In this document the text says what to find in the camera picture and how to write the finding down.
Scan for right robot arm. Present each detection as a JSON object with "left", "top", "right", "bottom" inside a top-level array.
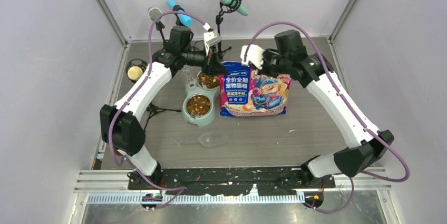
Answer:
[{"left": 247, "top": 30, "right": 394, "bottom": 187}]

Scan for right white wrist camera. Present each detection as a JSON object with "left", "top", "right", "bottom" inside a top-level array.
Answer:
[{"left": 240, "top": 45, "right": 265, "bottom": 70}]

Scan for clear plastic scoop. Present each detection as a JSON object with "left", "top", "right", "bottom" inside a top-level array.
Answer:
[{"left": 174, "top": 132, "right": 229, "bottom": 148}]

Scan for colourful cat food bag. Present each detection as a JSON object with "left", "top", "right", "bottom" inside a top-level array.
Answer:
[{"left": 219, "top": 62, "right": 292, "bottom": 117}]

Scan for green double pet bowl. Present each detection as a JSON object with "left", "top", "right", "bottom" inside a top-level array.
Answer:
[{"left": 181, "top": 66, "right": 220, "bottom": 127}]

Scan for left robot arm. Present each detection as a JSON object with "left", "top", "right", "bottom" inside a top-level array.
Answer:
[{"left": 100, "top": 26, "right": 226, "bottom": 189}]

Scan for silver round microphone stand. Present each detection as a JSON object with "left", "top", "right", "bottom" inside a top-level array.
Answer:
[{"left": 148, "top": 7, "right": 166, "bottom": 50}]

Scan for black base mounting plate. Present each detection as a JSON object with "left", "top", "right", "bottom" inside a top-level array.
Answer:
[{"left": 127, "top": 166, "right": 336, "bottom": 197}]

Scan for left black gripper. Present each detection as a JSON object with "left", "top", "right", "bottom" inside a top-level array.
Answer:
[{"left": 180, "top": 43, "right": 228, "bottom": 77}]

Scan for green microphone on tripod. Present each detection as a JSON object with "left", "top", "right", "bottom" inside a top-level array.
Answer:
[{"left": 216, "top": 0, "right": 249, "bottom": 34}]

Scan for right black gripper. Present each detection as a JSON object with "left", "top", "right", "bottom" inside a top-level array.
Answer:
[{"left": 253, "top": 48, "right": 292, "bottom": 79}]

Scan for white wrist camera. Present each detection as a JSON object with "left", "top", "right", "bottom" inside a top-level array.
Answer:
[
  {"left": 240, "top": 45, "right": 265, "bottom": 70},
  {"left": 203, "top": 23, "right": 221, "bottom": 55}
]

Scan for brown metronome box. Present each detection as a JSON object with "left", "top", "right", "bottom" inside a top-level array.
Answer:
[{"left": 113, "top": 148, "right": 123, "bottom": 156}]

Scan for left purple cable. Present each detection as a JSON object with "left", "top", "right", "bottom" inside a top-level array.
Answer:
[{"left": 107, "top": 11, "right": 212, "bottom": 210}]

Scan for blue microphone on stand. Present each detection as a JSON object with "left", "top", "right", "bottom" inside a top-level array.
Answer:
[{"left": 167, "top": 0, "right": 193, "bottom": 27}]

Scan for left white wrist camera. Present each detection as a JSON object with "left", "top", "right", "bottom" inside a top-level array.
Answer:
[{"left": 203, "top": 23, "right": 221, "bottom": 55}]

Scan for yellow microphone on tripod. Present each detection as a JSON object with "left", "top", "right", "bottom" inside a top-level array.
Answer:
[{"left": 125, "top": 59, "right": 181, "bottom": 130}]

